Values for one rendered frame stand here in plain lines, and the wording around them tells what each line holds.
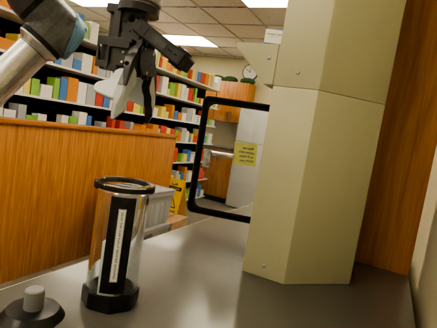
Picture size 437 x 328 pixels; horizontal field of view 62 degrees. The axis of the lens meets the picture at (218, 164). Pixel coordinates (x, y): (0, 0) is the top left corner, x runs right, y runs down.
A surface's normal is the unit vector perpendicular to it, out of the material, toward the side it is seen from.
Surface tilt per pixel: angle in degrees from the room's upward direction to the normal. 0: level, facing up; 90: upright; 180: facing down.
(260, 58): 90
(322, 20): 90
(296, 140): 90
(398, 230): 90
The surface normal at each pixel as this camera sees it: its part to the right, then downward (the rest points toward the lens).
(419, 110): -0.43, 0.02
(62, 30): 0.50, 0.30
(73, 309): 0.16, -0.98
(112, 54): -0.18, 0.07
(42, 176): 0.89, 0.18
